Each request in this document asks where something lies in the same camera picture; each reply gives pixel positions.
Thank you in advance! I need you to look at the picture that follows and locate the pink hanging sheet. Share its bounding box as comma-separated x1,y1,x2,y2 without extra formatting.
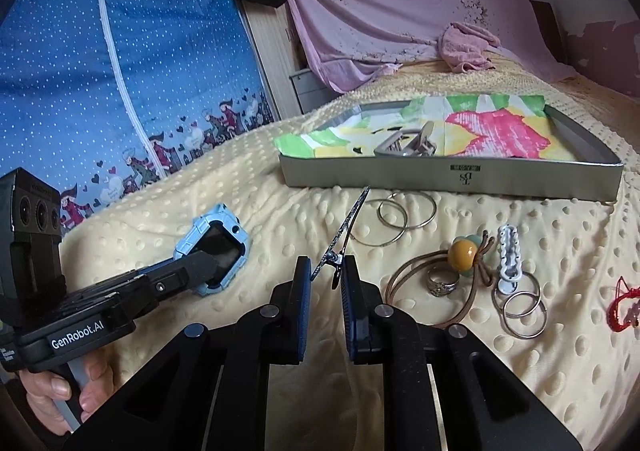
275,0,576,94

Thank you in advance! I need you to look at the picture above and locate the silver finger ring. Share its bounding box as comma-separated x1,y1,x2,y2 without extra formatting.
426,267,460,296

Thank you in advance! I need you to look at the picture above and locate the wooden cabinet panel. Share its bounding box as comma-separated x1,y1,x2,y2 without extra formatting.
222,0,306,119

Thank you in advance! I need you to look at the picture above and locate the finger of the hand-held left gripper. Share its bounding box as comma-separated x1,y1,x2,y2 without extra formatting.
150,250,231,302

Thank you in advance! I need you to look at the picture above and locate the silver key ring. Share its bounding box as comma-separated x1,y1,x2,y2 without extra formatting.
502,296,539,340
492,276,542,320

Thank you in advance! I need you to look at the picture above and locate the yellow dotted blanket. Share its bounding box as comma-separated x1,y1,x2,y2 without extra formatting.
60,51,640,451

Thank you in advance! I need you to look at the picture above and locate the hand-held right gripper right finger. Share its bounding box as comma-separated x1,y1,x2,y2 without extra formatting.
340,255,583,451

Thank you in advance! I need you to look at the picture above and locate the colourful printed cloth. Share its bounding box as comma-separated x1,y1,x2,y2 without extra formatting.
274,93,566,162

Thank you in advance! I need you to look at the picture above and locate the red string bracelet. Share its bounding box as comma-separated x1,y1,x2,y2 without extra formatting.
606,275,640,332

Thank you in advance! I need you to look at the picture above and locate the large thin silver hoop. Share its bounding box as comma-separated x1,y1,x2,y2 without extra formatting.
347,211,407,248

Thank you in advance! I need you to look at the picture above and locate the medium silver hoop earring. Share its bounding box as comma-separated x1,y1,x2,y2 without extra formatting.
387,191,437,233

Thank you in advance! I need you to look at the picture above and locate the brown hair tie yellow bead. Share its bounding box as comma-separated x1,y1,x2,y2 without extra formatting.
385,230,501,332

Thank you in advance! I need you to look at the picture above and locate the black metal hair clip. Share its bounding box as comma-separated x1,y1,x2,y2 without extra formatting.
310,186,372,289

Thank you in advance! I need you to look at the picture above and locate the white drawer unit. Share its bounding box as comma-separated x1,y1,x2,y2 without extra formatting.
290,68,336,114

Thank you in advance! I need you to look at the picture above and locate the person's left hand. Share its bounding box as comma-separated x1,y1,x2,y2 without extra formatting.
20,365,109,437

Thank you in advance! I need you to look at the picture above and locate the pink towel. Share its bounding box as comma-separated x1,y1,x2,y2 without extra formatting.
437,21,501,74

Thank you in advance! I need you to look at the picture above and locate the white hair clip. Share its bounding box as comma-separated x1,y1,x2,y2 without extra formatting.
495,225,525,294

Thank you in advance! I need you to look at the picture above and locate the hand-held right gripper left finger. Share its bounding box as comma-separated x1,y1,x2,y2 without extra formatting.
62,256,313,451

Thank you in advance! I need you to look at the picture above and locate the beige claw hair clip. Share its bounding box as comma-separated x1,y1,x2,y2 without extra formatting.
374,123,441,158

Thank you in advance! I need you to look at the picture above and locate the grey shallow box tray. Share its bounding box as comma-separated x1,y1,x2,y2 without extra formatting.
274,93,625,204

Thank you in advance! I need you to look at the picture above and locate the blue printed wardrobe cover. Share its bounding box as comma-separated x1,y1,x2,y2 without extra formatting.
0,0,281,232

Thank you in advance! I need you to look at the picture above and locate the blue smartwatch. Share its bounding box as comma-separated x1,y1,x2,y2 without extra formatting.
172,203,251,297

